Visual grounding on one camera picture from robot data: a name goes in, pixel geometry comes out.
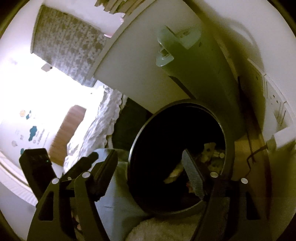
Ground brown padded headboard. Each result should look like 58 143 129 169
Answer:
48 105 86 166

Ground white ruffled duvet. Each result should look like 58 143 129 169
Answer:
63 84 127 173

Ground floral roman blind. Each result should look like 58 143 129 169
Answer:
31 4 107 87

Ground white cabinet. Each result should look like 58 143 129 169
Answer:
90 1 210 113

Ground white door frame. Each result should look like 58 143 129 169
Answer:
1 152 38 206

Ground cloud wall stickers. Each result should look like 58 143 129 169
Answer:
11 110 48 155

